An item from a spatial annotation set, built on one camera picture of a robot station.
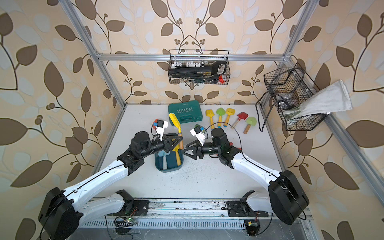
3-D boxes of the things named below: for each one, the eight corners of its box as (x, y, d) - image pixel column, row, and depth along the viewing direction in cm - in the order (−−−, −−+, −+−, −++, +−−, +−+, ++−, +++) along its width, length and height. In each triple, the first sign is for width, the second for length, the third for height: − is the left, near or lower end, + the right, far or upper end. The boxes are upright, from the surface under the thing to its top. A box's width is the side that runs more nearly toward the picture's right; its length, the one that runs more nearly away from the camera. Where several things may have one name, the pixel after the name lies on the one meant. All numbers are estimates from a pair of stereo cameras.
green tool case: (169, 125, 110) (168, 121, 106) (168, 107, 121) (168, 103, 118) (202, 121, 112) (202, 116, 108) (198, 104, 124) (198, 99, 120)
